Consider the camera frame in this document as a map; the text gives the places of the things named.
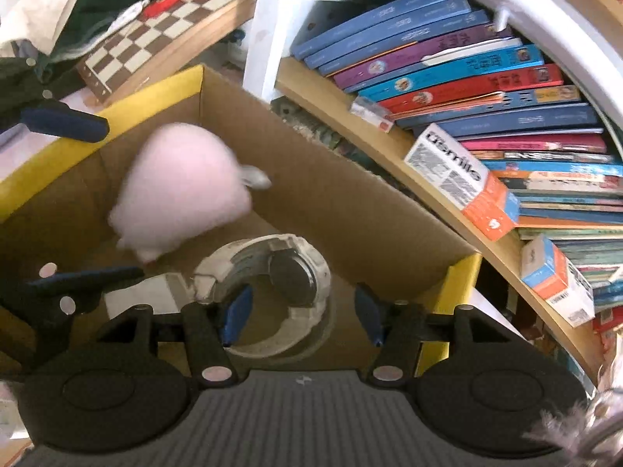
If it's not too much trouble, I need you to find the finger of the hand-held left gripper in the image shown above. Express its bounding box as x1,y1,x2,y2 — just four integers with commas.
19,101,110,143
0,265,144,375

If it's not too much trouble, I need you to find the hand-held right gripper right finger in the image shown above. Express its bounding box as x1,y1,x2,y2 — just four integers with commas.
354,282,512,386

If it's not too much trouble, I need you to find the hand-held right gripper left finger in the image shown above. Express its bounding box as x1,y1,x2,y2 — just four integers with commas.
95,284,254,386

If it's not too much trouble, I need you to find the measuring tape roll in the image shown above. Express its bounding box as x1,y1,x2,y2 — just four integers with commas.
195,235,333,357

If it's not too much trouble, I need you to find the yellow cardboard box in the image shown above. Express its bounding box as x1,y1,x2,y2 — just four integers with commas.
0,64,482,385

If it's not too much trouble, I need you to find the pink plush toy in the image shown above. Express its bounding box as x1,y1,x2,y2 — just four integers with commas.
107,124,272,262

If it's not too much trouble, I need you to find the wooden chessboard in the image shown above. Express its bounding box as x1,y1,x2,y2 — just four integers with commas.
75,0,264,105

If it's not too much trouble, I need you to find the beige garment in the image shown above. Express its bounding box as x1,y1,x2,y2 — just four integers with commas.
0,0,76,54

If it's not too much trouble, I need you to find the large orange white carton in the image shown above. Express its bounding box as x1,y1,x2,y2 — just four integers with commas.
404,124,520,241

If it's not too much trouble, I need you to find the small orange white carton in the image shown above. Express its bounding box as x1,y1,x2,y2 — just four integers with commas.
521,235,595,328

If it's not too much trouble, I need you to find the small red white packet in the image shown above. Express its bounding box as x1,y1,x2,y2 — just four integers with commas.
350,97,393,133

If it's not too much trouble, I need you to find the white wooden bookshelf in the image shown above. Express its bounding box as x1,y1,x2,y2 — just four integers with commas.
243,0,623,380

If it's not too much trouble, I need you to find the row of colourful books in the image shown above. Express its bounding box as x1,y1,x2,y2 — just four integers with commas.
292,0,623,312

